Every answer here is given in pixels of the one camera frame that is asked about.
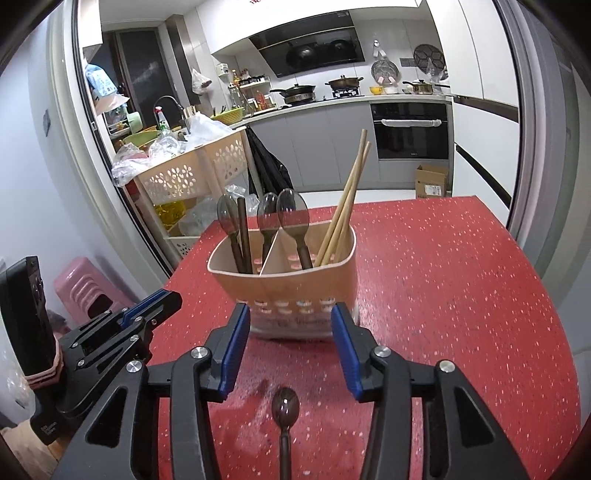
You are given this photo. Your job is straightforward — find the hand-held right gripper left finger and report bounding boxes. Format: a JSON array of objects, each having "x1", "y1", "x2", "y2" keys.
[{"x1": 48, "y1": 302, "x2": 251, "y2": 480}]

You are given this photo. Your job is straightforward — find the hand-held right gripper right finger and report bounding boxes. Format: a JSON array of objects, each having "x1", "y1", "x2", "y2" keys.
[{"x1": 331, "y1": 302, "x2": 532, "y2": 480}]

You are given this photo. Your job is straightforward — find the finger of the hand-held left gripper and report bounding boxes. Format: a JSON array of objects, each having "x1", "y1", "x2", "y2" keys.
[
  {"x1": 134, "y1": 291, "x2": 182, "y2": 333},
  {"x1": 121, "y1": 290, "x2": 167, "y2": 324}
]

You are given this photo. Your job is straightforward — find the beige plastic utensil holder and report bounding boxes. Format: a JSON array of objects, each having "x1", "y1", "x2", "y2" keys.
[{"x1": 207, "y1": 224, "x2": 360, "y2": 341}]

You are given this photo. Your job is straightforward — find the pink plastic stool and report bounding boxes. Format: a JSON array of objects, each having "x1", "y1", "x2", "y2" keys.
[{"x1": 53, "y1": 258, "x2": 136, "y2": 325}]

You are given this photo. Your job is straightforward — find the yellow cooking oil bottle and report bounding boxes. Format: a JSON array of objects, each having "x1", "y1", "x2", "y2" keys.
[{"x1": 154, "y1": 200, "x2": 188, "y2": 232}]

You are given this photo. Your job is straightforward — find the beige perforated basket cart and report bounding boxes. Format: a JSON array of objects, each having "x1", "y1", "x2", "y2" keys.
[{"x1": 134, "y1": 129, "x2": 252, "y2": 259}]

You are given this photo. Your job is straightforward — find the green plastic basin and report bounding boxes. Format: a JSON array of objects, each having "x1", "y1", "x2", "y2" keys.
[{"x1": 121, "y1": 130, "x2": 162, "y2": 149}]

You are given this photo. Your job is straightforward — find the black hanging bag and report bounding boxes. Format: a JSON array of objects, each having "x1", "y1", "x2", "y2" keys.
[{"x1": 245, "y1": 126, "x2": 296, "y2": 197}]

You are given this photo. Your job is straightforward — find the clear plastic bags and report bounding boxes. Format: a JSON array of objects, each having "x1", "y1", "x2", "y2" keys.
[{"x1": 111, "y1": 113, "x2": 234, "y2": 186}]

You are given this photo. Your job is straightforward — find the cardboard box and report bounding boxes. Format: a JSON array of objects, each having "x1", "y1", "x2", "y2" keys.
[{"x1": 414, "y1": 164, "x2": 451, "y2": 200}]

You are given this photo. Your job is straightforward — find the black kitchen faucet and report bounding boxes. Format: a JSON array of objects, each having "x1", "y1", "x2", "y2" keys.
[{"x1": 153, "y1": 96, "x2": 188, "y2": 132}]

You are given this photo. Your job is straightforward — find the yellow green woven basket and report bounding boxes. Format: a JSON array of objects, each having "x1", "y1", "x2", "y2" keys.
[{"x1": 211, "y1": 107, "x2": 245, "y2": 125}]

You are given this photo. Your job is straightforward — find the black built-in oven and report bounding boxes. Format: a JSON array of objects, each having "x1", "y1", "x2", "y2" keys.
[{"x1": 370, "y1": 102, "x2": 451, "y2": 162}]

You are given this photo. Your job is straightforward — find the blue printed bag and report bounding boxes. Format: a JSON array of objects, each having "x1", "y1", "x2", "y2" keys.
[{"x1": 85, "y1": 62, "x2": 118, "y2": 100}]

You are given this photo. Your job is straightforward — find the white hanging plastic bag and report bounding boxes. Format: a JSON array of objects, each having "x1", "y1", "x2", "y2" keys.
[{"x1": 191, "y1": 68, "x2": 213, "y2": 95}]

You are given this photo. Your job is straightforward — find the spice bottle rack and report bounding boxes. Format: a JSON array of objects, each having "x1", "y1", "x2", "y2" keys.
[{"x1": 228, "y1": 69, "x2": 278, "y2": 114}]

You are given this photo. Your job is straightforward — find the black wok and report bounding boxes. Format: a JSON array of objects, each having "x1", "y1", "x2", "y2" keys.
[{"x1": 270, "y1": 83, "x2": 319, "y2": 103}]

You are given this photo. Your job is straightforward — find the brass cooking pot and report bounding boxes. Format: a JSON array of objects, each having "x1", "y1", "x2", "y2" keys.
[{"x1": 325, "y1": 75, "x2": 365, "y2": 93}]

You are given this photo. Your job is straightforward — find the small saucepan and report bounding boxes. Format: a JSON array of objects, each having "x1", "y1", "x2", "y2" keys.
[{"x1": 403, "y1": 79, "x2": 451, "y2": 95}]

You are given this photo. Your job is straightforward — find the metal steamer rack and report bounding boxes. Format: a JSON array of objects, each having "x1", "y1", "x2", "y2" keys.
[{"x1": 370, "y1": 59, "x2": 400, "y2": 86}]

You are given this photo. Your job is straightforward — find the black range hood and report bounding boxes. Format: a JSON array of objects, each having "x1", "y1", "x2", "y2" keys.
[{"x1": 249, "y1": 11, "x2": 366, "y2": 79}]

